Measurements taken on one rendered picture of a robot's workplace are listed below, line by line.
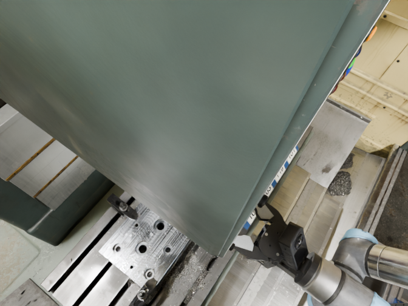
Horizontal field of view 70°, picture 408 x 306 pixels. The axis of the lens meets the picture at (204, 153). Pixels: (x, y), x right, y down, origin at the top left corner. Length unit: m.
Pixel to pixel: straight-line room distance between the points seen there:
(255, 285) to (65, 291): 0.72
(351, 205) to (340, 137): 0.35
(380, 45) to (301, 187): 0.69
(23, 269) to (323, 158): 1.51
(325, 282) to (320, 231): 0.87
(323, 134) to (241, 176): 1.48
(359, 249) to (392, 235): 1.77
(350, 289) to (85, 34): 0.59
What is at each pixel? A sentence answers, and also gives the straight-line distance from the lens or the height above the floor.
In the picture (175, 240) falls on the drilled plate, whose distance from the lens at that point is 1.08.
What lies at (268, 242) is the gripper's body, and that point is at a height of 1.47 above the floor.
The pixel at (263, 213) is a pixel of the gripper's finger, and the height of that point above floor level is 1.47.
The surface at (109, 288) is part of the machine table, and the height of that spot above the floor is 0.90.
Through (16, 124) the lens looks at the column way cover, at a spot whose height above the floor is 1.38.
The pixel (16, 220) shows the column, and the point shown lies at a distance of 1.27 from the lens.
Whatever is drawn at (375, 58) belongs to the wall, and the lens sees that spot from 1.48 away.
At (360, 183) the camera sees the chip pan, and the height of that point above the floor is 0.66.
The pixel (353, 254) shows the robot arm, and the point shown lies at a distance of 0.78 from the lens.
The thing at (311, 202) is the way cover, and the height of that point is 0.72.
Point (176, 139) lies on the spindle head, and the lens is 0.18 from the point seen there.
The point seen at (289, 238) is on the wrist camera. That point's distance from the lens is 0.54.
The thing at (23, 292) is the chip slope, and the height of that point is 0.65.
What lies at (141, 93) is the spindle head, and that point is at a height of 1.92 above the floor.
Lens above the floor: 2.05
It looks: 62 degrees down
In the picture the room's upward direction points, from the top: 5 degrees clockwise
